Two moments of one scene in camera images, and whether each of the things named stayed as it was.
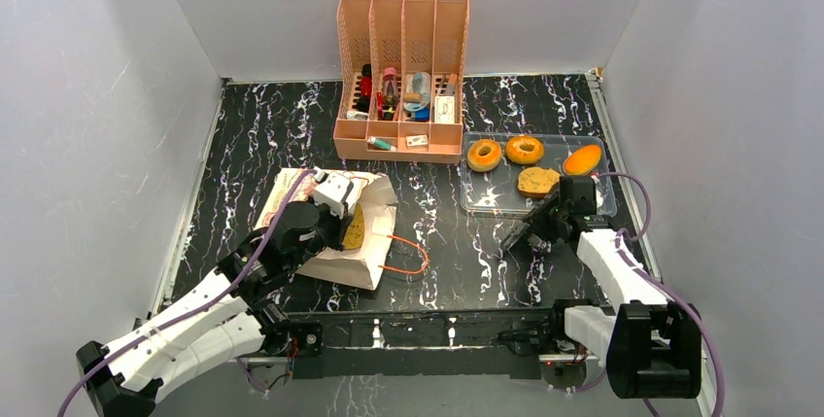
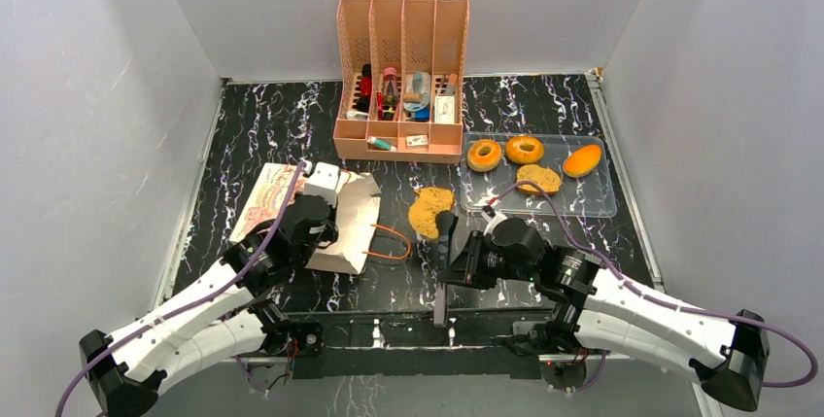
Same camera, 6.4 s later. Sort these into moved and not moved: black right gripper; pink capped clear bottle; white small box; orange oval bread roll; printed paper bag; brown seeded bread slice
Moved: black right gripper; printed paper bag
Not moved: brown seeded bread slice; white small box; orange oval bread roll; pink capped clear bottle
